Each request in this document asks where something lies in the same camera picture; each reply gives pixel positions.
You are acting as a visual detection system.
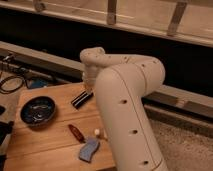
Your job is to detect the black cable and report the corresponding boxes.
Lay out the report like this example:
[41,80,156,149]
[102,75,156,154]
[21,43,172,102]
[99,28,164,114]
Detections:
[0,66,31,95]

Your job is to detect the dark red oblong object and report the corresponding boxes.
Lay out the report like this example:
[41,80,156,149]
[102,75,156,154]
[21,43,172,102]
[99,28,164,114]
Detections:
[68,124,85,143]

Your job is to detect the small white ball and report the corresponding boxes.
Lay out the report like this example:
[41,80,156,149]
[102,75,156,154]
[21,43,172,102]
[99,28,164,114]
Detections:
[94,129,100,136]

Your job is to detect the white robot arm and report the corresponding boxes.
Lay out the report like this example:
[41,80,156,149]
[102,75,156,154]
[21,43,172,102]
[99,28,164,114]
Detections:
[80,47,168,171]

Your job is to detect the black rectangular eraser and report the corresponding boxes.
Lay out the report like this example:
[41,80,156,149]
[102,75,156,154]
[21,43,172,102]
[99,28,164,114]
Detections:
[71,91,93,109]

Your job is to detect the blue box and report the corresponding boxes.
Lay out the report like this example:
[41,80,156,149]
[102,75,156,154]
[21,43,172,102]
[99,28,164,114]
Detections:
[29,79,47,89]

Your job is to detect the dark blue bowl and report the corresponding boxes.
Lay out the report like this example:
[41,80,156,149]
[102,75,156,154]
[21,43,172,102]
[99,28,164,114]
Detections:
[20,96,56,127]

